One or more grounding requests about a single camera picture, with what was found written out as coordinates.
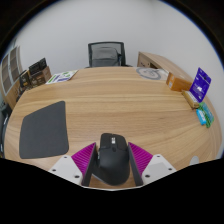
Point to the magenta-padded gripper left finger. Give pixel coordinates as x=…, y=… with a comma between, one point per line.
x=66, y=168

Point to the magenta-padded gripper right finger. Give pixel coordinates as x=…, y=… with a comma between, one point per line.
x=156, y=166

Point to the black computer mouse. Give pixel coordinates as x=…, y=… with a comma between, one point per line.
x=111, y=160

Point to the dark grey mouse pad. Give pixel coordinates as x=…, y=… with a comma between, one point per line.
x=43, y=131

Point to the small blue box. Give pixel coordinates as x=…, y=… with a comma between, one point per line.
x=201, y=117

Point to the green flat box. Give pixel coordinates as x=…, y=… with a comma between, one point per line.
x=207, y=115

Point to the small tan box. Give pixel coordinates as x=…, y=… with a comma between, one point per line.
x=190, y=99

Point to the large black office chair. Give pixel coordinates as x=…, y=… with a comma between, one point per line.
x=3, y=126

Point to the orange cardboard box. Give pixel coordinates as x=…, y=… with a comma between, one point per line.
x=178, y=82

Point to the white green printed leaflet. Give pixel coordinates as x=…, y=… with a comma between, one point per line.
x=61, y=77

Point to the purple upright card pack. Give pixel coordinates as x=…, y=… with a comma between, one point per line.
x=200, y=85

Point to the round grey disc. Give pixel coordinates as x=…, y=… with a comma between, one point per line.
x=148, y=73

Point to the large brown cardboard box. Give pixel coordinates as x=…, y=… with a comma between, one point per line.
x=40, y=77

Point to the small brown cardboard box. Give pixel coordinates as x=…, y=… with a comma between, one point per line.
x=24, y=79

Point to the wooden side desk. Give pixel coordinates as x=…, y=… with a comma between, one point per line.
x=163, y=62

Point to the black box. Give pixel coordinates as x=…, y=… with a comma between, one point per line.
x=37, y=66

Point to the wooden shelf unit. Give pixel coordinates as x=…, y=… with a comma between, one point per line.
x=8, y=71

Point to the black mesh office chair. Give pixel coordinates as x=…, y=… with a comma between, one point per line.
x=123, y=53

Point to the grey backpack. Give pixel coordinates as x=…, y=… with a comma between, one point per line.
x=105, y=56

